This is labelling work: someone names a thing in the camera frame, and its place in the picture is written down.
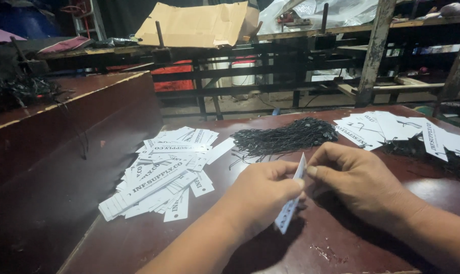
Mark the person's left hand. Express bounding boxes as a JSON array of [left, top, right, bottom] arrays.
[[219, 160, 307, 244]]

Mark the person's right hand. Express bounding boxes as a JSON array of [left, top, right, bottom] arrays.
[[305, 142, 424, 229]]

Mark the white paper hang tag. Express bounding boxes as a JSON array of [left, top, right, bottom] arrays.
[[274, 152, 307, 234]]

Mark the pile of strung white tags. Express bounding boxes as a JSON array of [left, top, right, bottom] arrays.
[[333, 111, 460, 162]]

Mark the pile of unstrung white tags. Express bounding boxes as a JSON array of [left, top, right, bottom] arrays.
[[98, 126, 236, 223]]

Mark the white plastic bucket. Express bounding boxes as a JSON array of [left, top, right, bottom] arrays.
[[231, 56, 256, 87]]

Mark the clear plastic sheet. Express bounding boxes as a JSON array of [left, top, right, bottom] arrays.
[[257, 0, 381, 36]]

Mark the brown cardboard sheet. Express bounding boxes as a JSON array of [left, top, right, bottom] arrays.
[[134, 1, 260, 49]]

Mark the metal step ladder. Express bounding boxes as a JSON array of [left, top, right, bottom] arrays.
[[68, 0, 107, 42]]

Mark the pink cloth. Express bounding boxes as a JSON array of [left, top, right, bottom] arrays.
[[38, 36, 94, 54]]

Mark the blue plastic barrel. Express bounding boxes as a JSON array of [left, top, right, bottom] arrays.
[[0, 0, 63, 40]]

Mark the bundle of black tag strings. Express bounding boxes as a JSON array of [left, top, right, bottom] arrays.
[[229, 117, 339, 170]]

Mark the metal frame workbench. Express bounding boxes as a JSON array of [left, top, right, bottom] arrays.
[[36, 15, 460, 120]]

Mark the weathered wooden post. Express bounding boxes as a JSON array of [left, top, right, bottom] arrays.
[[355, 0, 397, 108]]

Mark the heap of black strings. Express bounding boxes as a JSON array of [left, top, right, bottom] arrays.
[[0, 70, 69, 113]]

